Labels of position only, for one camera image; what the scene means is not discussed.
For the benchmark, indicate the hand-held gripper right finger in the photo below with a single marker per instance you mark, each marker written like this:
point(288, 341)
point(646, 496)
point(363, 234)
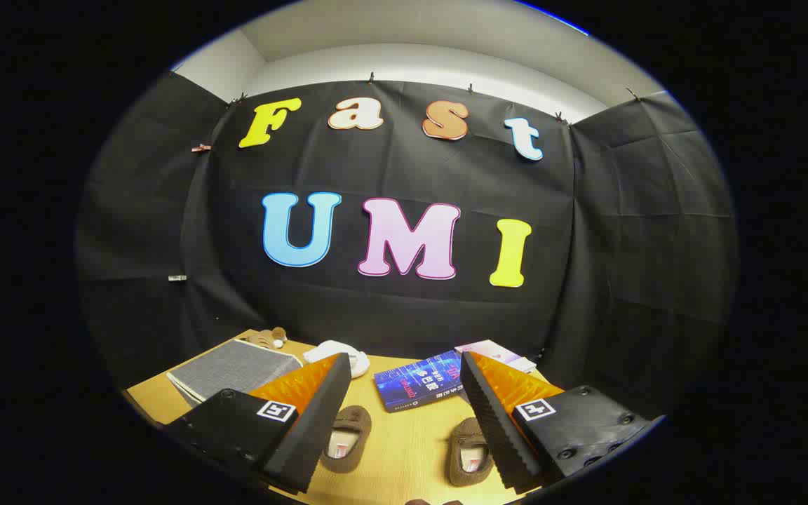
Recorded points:
point(492, 428)

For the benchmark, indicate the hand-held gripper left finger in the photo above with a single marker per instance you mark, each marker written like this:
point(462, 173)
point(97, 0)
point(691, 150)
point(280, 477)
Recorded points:
point(320, 421)

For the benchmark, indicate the brown fuzzy shoe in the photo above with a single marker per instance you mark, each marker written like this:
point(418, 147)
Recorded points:
point(345, 438)
point(466, 463)

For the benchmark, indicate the grey fabric storage box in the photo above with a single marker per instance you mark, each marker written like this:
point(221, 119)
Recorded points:
point(236, 368)

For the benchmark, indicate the white plush toy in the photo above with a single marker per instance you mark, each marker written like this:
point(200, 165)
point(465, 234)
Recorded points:
point(337, 351)

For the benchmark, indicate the pink cover book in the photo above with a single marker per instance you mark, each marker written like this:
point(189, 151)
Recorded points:
point(495, 353)

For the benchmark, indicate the dark blue book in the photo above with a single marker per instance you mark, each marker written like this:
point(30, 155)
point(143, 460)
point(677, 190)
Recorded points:
point(414, 382)

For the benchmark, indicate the brown plush toy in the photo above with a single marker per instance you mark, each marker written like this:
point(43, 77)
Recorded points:
point(268, 338)

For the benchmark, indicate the pink clothespin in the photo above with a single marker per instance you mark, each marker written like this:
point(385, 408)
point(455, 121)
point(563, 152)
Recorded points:
point(200, 147)

